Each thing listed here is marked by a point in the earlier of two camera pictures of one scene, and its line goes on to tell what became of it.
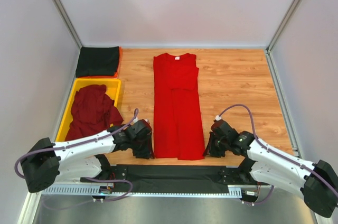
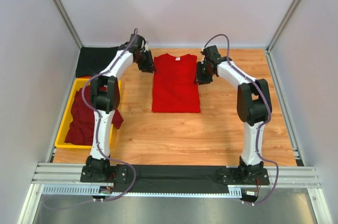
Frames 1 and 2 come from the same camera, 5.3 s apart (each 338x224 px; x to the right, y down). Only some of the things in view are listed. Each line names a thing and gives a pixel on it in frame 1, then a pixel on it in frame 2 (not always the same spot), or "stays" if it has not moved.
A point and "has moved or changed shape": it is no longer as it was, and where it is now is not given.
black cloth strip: (172, 179) stays
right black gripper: (216, 145) -> (202, 76)
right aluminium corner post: (268, 53) stays
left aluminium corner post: (60, 6) stays
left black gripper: (142, 145) -> (147, 65)
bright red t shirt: (178, 129) has moved or changed shape
